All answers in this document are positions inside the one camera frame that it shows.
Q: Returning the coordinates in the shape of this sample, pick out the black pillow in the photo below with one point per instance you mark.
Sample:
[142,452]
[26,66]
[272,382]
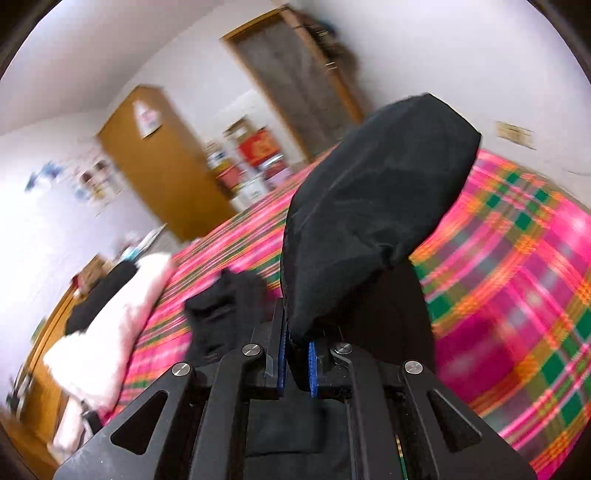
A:
[99,295]

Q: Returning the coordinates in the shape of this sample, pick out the white poster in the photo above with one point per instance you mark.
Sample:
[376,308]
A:
[147,119]

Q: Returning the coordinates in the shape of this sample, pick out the wooden wardrobe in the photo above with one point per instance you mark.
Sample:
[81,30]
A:
[152,175]

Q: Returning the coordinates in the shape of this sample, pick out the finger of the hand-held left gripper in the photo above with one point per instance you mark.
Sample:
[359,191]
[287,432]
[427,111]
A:
[221,314]

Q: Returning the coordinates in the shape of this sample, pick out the wall switch plate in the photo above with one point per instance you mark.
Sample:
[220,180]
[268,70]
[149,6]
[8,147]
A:
[515,134]

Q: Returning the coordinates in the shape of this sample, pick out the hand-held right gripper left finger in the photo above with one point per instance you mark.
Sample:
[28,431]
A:
[280,369]

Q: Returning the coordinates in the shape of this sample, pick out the white pillow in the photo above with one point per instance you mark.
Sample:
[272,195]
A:
[106,341]

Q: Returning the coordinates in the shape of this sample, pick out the wooden nightstand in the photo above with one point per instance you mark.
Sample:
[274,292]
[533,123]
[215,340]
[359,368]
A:
[23,443]

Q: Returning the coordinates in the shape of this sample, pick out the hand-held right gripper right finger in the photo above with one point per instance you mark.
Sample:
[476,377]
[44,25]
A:
[314,369]

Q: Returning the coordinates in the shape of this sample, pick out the stack of colourful boxes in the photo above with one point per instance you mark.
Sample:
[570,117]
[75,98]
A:
[249,161]

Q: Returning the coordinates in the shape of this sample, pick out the wooden headboard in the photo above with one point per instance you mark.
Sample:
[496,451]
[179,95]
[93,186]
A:
[44,397]

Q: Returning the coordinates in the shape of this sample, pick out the pink green plaid bed sheet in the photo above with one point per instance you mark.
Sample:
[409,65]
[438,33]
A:
[508,277]

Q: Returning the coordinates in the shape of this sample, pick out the cartoon wall stickers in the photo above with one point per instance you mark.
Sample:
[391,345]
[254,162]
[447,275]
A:
[92,182]

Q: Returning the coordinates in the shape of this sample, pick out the dark hanging clothes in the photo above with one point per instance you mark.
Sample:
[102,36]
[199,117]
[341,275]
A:
[332,41]

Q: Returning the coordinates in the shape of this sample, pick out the black quilted jacket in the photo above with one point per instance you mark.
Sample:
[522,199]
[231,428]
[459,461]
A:
[378,184]

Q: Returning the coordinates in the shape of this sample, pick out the wooden framed door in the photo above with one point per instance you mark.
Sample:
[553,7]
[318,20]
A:
[291,83]

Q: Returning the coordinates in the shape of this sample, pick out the brown box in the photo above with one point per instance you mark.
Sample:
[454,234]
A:
[90,277]

